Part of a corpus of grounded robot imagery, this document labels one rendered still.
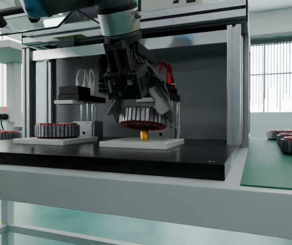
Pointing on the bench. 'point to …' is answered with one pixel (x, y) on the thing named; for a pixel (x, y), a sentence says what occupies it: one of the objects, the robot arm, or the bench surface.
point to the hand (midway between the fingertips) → (144, 119)
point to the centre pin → (144, 134)
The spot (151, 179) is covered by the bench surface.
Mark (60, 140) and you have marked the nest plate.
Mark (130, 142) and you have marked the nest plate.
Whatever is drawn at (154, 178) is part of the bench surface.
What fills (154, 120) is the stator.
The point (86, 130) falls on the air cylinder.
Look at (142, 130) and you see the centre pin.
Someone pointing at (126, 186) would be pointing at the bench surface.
